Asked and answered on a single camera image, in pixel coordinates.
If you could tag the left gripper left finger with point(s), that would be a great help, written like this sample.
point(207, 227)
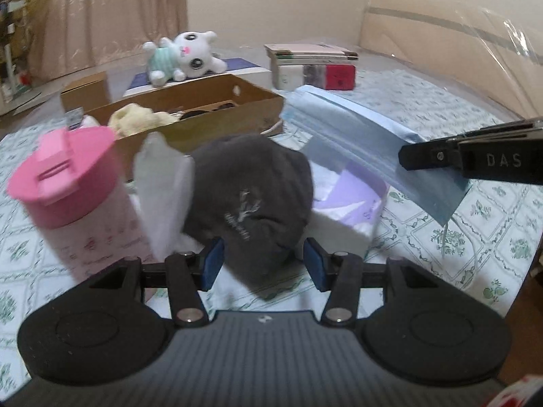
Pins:
point(188, 274)

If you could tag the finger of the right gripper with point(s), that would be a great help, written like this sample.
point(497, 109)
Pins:
point(444, 152)

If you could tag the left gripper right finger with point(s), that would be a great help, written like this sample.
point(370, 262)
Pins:
point(340, 273)

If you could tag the white cloth glove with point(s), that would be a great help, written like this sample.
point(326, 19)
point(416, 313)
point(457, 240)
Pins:
point(164, 182)

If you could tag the dark grey knit hat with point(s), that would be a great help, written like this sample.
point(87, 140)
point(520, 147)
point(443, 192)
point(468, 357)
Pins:
point(257, 196)

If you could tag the blue surgical face mask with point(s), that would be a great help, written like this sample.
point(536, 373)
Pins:
point(341, 131)

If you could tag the cream yellow fluffy towel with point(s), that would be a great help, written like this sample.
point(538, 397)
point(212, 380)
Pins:
point(133, 119)

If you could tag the purple tissue pack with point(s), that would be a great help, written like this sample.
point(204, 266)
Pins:
point(346, 208)

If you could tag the plastic wrapped headboard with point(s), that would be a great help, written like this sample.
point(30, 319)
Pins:
point(490, 54)

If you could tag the floral tablecloth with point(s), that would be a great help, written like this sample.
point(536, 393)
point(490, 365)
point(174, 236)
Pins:
point(486, 248)

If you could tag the pink lidded cup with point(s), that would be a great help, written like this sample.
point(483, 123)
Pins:
point(73, 188)

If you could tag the stack of books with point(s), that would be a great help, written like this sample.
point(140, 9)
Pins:
point(318, 64)

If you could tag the long open cardboard box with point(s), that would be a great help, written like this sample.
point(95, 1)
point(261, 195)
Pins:
point(210, 108)

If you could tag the small closed cardboard box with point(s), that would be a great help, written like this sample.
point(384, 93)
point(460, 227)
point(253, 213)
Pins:
point(88, 93)

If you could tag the white bunny plush toy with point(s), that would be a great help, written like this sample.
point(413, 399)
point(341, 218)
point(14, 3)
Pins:
point(188, 56)

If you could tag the wooden bookshelf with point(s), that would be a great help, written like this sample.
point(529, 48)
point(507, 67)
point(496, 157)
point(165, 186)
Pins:
point(15, 45)

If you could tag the beige curtain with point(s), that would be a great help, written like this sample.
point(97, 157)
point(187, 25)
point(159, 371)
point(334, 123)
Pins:
point(71, 35)

